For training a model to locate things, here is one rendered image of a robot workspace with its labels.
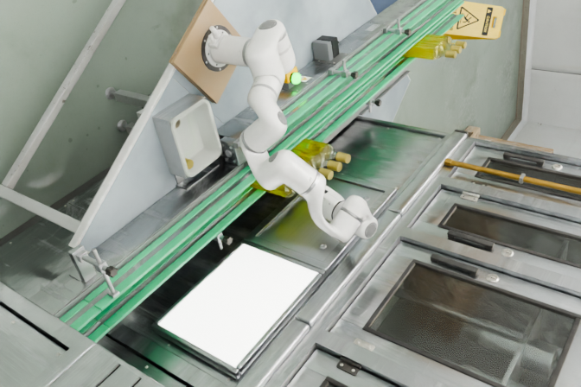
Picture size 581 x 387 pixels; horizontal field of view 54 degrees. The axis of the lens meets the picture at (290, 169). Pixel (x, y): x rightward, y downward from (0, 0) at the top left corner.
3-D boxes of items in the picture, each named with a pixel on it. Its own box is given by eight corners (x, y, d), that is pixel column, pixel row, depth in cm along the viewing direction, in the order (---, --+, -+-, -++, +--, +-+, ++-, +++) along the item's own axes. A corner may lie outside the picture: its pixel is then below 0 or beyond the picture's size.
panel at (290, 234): (153, 332, 172) (238, 380, 153) (150, 325, 170) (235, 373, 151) (320, 174, 228) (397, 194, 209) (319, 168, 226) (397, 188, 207)
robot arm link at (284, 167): (325, 146, 169) (295, 168, 179) (270, 103, 162) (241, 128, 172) (313, 187, 158) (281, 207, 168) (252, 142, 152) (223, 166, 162)
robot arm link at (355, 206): (347, 225, 164) (365, 198, 165) (322, 211, 171) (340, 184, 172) (370, 244, 175) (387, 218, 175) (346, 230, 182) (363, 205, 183)
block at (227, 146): (223, 162, 206) (238, 167, 202) (217, 140, 200) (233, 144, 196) (230, 158, 208) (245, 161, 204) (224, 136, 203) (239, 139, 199)
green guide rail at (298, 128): (246, 162, 205) (264, 167, 200) (246, 160, 204) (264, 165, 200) (450, -3, 314) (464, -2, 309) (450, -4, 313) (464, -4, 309)
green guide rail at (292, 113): (242, 144, 201) (260, 149, 196) (242, 142, 200) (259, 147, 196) (450, -16, 310) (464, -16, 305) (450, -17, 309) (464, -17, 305)
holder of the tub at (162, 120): (175, 187, 198) (190, 192, 193) (151, 117, 183) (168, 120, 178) (208, 161, 208) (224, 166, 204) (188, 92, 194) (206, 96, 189)
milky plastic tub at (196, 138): (170, 174, 195) (188, 180, 190) (151, 117, 182) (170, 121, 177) (206, 149, 205) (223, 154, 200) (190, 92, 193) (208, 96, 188)
